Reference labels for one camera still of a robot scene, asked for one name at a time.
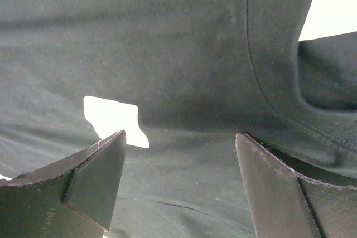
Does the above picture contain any black t shirt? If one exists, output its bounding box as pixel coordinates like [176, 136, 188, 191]
[1, 0, 356, 237]

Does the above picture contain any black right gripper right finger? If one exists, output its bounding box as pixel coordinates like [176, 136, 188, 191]
[235, 133, 356, 238]

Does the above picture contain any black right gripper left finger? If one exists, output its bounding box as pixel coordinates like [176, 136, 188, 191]
[1, 130, 126, 238]

